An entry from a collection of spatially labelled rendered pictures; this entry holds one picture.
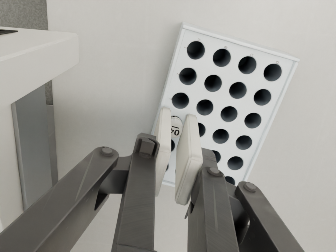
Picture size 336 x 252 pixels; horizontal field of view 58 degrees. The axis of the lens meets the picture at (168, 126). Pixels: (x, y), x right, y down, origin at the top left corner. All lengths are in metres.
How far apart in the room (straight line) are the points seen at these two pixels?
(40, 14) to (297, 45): 0.92
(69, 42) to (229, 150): 0.14
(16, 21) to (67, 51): 0.96
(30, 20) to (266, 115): 0.96
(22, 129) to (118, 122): 0.12
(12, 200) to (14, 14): 0.98
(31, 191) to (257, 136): 0.16
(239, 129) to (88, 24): 0.14
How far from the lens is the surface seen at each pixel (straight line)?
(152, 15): 0.25
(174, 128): 0.22
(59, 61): 0.17
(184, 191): 0.17
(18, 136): 0.17
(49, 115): 0.98
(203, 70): 0.22
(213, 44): 0.22
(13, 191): 0.18
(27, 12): 1.11
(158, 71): 0.26
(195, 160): 0.16
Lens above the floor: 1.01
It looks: 68 degrees down
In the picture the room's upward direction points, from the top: 176 degrees counter-clockwise
